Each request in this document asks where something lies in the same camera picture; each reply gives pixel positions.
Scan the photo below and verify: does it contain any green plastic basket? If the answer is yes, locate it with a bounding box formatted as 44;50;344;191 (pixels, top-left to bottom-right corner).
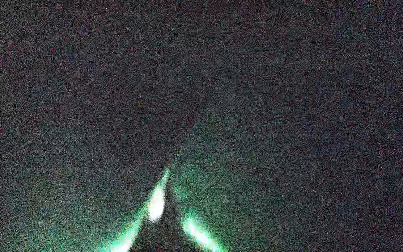
100;169;228;252

